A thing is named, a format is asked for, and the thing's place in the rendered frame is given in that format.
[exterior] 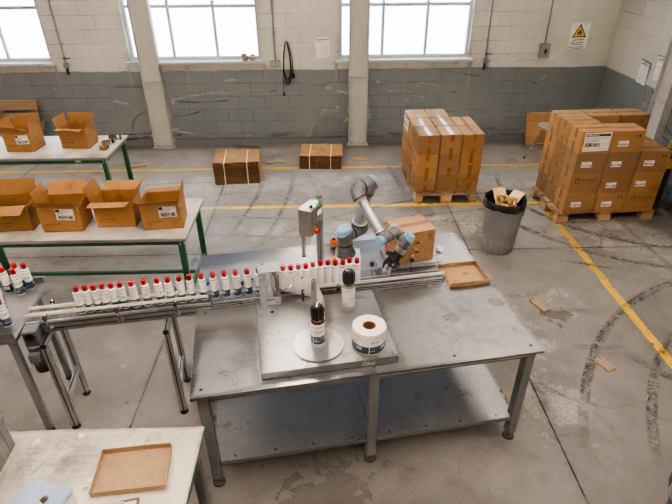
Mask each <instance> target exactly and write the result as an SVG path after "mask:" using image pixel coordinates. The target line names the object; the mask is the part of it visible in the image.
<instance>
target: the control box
mask: <svg viewBox="0 0 672 504"><path fill-rule="evenodd" d="M314 201H315V200H312V199H309V200H308V201H307V202H306V203H304V204H303V205H302V206H301V207H300V208H299V209H298V223H299V235H304V236H308V237H312V236H313V235H314V234H315V232H314V229H316V228H319V229H320V228H321V227H322V226H323V219H322V220H321V221H320V222H319V223H318V224H317V221H316V219H317V218H319V217H320V216H321V215H323V206H322V213H321V214H320V215H319V216H318V217H317V213H316V210H317V209H318V208H319V207H320V206H321V205H322V202H320V201H318V204H314ZM309 205H312V206H313V209H309Z"/></svg>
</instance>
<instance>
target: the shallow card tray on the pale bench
mask: <svg viewBox="0 0 672 504"><path fill-rule="evenodd" d="M171 455H172V444H171V443H156V444H146V445H137V446H128V447H118V448H107V449H102V450H101V454H100V457H99V461H98V464H97V468H96V471H95V474H94V477H93V480H92V483H91V486H90V489H89V492H88V493H89V496H90V498H93V497H101V496H110V495H119V494H127V493H136V492H145V491H154V490H162V489H166V486H167V480H168V474H169V468H170V462H171Z"/></svg>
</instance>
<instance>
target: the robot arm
mask: <svg viewBox="0 0 672 504"><path fill-rule="evenodd" d="M379 186H380V184H379V181H378V179H377V177H376V176H375V175H372V174H370V175H366V176H365V177H362V178H360V179H358V180H355V181H354V182H353V183H352V185H351V188H350V193H351V197H352V200H353V202H354V203H355V204H357V209H356V213H355V217H354V218H353V219H352V222H351V224H342V225H340V226H339V227H338V228H337V230H336V236H337V245H338V246H337V251H338V256H337V258H339V259H345V260H346V259H347V257H352V258H353V257H355V255H356V250H355V248H354V246H353V240H354V239H356V238H358V237H360V236H362V235H364V234H365V233H367V232H368V230H369V225H370V227H371V229H372V230H373V232H374V234H375V235H376V238H375V242H376V244H377V245H378V246H383V245H386V244H387V243H389V242H391V241H392V240H394V239H397V240H398V241H399V243H398V245H397V246H396V248H395V250H394V252H391V251H387V252H386V254H387V255H388V258H387V259H385V260H384V262H383V266H382V275H384V274H386V273H388V274H390V273H391V269H392V268H393V269H396V270H397V269H398V268H397V266H398V265H399V266H400V265H401V264H400V262H399V260H400V259H401V258H403V255H404V254H405V252H406V251H407V249H408V248H409V247H410V245H411V244H412V243H413V241H414V239H415V236H414V235H413V234H412V233H411V232H408V231H407V232H404V231H403V230H402V229H401V228H400V227H399V226H397V225H396V224H392V225H391V226H389V228H388V231H385V229H384V227H383V226H382V224H381V222H380V221H379V219H378V217H377V216H376V214H375V212H374V211H373V209H372V207H371V206H370V200H371V197H373V196H374V193H375V190H377V189H378V188H379ZM368 224H369V225H368ZM387 263H388V264H387ZM399 266H398V267H399Z"/></svg>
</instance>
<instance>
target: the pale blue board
mask: <svg viewBox="0 0 672 504"><path fill-rule="evenodd" d="M72 493H73V489H72V488H68V487H63V486H59V485H54V484H50V483H46V482H41V481H37V480H33V479H28V480H27V482H26V483H25V484H24V485H23V487H22V488H21V489H20V490H19V491H18V493H17V494H16V495H15V496H14V498H13V499H12V500H11V501H10V502H9V504H36V503H37V502H38V501H39V500H40V499H41V498H42V497H43V496H44V495H47V496H49V498H48V500H47V501H46V502H44V503H43V504H65V503H66V501H67V500H68V498H69V497H70V496H71V494H72Z"/></svg>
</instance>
